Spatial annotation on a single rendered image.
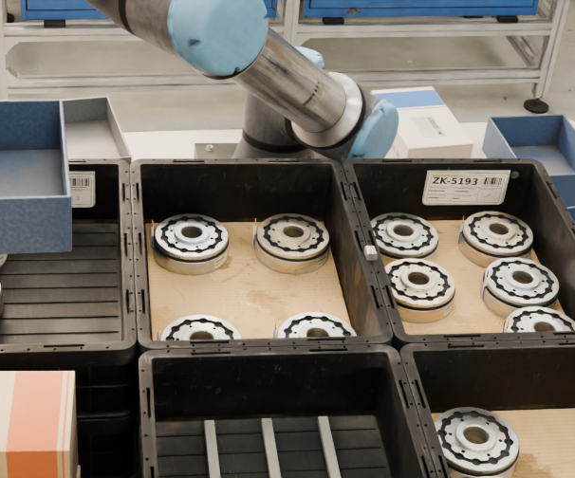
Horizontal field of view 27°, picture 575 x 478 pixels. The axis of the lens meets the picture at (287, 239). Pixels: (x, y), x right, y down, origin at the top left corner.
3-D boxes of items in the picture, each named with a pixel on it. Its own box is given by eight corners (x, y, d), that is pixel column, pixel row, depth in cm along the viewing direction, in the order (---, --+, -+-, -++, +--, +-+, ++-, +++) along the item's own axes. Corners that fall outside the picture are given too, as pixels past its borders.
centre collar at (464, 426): (449, 424, 139) (450, 420, 138) (489, 421, 140) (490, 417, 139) (460, 455, 135) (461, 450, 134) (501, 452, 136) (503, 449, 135)
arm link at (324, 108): (346, 86, 190) (149, -71, 144) (419, 121, 182) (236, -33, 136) (309, 152, 191) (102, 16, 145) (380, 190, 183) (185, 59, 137)
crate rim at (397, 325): (338, 172, 172) (340, 157, 171) (536, 171, 177) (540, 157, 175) (394, 358, 140) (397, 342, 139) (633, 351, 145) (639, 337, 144)
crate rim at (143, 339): (129, 172, 167) (129, 157, 166) (338, 172, 172) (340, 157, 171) (138, 365, 136) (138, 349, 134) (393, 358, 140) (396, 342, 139)
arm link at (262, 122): (277, 104, 199) (285, 29, 192) (337, 136, 192) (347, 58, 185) (226, 124, 191) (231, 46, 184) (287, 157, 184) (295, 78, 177)
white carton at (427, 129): (364, 132, 222) (370, 90, 217) (424, 128, 225) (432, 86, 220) (401, 192, 207) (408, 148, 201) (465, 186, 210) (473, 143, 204)
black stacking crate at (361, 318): (130, 228, 173) (130, 162, 166) (330, 226, 178) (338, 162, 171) (139, 424, 142) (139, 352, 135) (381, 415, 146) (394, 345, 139)
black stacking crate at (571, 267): (332, 226, 178) (341, 162, 171) (523, 224, 182) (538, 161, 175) (384, 415, 146) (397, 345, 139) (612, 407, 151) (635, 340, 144)
